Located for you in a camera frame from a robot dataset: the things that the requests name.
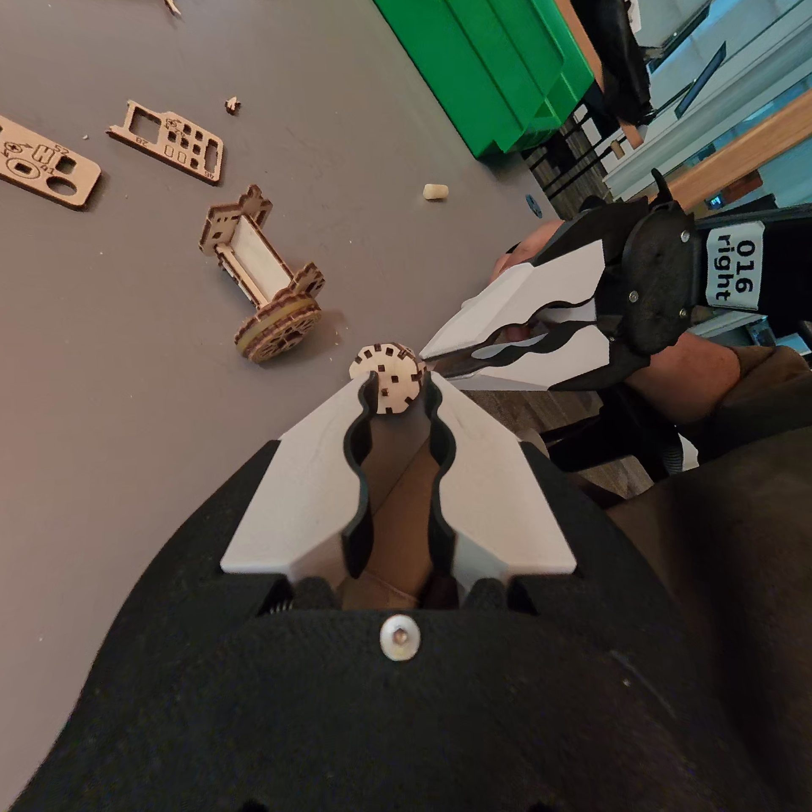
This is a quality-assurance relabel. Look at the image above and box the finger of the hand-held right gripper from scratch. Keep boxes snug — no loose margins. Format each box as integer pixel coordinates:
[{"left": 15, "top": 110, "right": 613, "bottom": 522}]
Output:
[
  {"left": 419, "top": 241, "right": 605, "bottom": 364},
  {"left": 434, "top": 320, "right": 615, "bottom": 391}
]

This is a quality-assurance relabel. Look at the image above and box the wooden frame with wheel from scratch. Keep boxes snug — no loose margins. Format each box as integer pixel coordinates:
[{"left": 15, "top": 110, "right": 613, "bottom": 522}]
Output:
[{"left": 198, "top": 183, "right": 326, "bottom": 364}]

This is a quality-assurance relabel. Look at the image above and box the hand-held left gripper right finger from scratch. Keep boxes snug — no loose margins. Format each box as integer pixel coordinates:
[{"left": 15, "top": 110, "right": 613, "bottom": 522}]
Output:
[{"left": 426, "top": 372, "right": 578, "bottom": 594}]

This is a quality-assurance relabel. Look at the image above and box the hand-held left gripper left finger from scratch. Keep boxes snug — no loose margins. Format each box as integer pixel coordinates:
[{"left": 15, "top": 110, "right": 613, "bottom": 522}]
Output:
[{"left": 219, "top": 373, "right": 375, "bottom": 583}]

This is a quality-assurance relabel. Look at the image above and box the small wooden sheet slotted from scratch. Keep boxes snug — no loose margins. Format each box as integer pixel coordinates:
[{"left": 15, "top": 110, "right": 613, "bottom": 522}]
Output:
[{"left": 105, "top": 99, "right": 225, "bottom": 187}]

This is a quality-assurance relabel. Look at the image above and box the green plastic bin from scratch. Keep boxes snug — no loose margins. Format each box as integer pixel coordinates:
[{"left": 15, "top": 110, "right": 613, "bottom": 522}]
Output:
[
  {"left": 529, "top": 0, "right": 596, "bottom": 131},
  {"left": 373, "top": 0, "right": 567, "bottom": 160}
]

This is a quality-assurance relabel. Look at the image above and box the wooden top office desk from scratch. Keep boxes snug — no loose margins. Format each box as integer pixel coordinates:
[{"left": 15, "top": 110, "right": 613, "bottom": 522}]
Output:
[{"left": 666, "top": 92, "right": 812, "bottom": 213}]

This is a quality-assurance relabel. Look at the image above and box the person's right hand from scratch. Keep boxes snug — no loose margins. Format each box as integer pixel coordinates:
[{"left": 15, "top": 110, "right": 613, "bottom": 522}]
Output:
[{"left": 491, "top": 219, "right": 567, "bottom": 284}]

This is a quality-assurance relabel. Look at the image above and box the black monitor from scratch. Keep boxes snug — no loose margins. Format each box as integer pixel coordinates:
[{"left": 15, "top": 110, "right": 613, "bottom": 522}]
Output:
[{"left": 674, "top": 41, "right": 728, "bottom": 120}]

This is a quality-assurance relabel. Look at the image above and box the person's brown clothing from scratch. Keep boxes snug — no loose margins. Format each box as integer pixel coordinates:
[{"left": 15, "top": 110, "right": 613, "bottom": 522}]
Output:
[{"left": 343, "top": 346, "right": 812, "bottom": 812}]

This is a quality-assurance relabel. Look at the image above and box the grey desk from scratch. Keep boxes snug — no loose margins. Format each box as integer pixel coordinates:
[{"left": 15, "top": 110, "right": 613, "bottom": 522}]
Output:
[{"left": 0, "top": 0, "right": 564, "bottom": 809}]

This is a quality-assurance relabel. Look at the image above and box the wooden cone model part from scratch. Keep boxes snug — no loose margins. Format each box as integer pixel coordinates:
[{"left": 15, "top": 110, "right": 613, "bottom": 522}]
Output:
[{"left": 350, "top": 342, "right": 426, "bottom": 417}]

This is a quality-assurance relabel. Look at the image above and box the small wooden sheet round hole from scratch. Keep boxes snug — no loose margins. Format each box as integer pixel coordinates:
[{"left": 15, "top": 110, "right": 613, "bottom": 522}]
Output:
[{"left": 0, "top": 114, "right": 103, "bottom": 212}]

